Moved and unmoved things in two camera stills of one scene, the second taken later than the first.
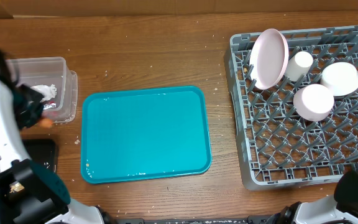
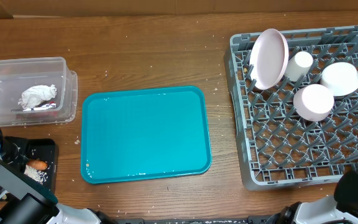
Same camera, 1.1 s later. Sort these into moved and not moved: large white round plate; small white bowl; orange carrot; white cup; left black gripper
Moved: left black gripper; orange carrot
Not moved: small white bowl; large white round plate; white cup
